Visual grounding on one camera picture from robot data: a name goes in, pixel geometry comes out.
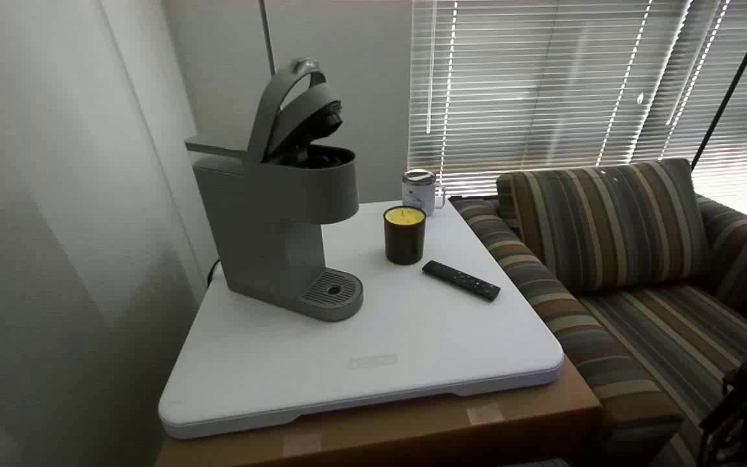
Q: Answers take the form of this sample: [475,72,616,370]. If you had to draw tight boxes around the grey coffee maker lid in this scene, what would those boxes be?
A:
[246,58,344,164]

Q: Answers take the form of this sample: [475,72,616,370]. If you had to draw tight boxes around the grey coffee maker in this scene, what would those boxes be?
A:
[192,58,364,322]

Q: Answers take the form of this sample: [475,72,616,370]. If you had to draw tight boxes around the stand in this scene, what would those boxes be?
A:
[691,0,747,171]

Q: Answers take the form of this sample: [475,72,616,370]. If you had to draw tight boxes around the striped sofa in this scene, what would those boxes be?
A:
[448,158,747,467]

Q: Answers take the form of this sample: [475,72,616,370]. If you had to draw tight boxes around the black remote control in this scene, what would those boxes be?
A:
[421,260,501,302]

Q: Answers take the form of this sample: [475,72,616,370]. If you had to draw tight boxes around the cardboard box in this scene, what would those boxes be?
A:
[155,355,605,467]

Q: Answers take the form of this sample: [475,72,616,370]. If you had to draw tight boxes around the white window blinds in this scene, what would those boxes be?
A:
[408,0,747,224]

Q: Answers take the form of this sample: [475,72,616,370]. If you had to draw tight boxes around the white mug with lid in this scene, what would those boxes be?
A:
[402,169,446,217]

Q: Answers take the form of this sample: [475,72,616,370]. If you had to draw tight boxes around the dark jar yellow candle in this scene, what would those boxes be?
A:
[383,206,427,266]

